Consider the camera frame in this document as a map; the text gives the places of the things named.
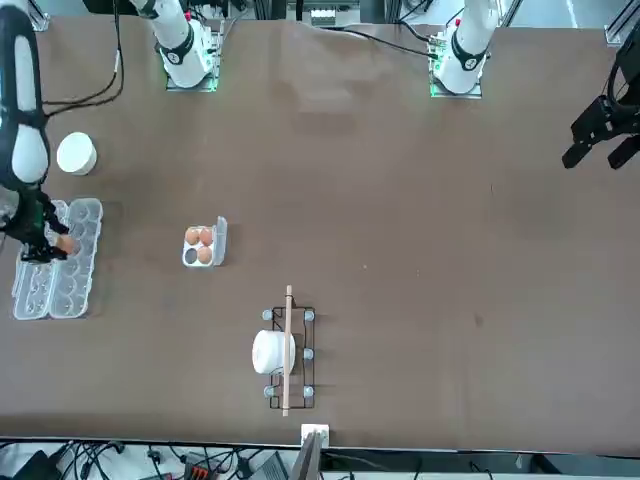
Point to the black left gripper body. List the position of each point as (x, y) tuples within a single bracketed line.
[(630, 75)]

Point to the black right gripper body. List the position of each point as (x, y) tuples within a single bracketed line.
[(27, 220)]

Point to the light brown egg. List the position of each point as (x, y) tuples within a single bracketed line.
[(192, 235), (204, 254), (65, 244)]

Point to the pinkish brown egg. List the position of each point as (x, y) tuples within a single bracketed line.
[(206, 235)]

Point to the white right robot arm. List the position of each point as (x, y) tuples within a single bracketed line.
[(25, 150)]

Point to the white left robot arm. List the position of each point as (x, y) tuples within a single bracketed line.
[(465, 50)]

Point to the transparent twelve-slot egg tray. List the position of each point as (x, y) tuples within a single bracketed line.
[(75, 290)]

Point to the clear four-slot egg tray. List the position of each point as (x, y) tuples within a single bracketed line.
[(220, 245)]

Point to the white bowl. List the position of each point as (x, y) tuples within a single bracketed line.
[(76, 152)]

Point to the white cup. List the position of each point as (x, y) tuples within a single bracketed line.
[(267, 352)]

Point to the red power strip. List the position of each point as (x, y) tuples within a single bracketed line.
[(196, 471)]

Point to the white connector block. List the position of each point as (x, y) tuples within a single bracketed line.
[(322, 18)]

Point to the grey ribbed power adapter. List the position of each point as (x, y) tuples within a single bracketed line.
[(272, 467)]

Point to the aluminium frame bracket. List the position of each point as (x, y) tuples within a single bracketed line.
[(40, 15), (617, 22)]

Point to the aluminium frame post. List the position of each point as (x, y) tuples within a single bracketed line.
[(307, 460)]

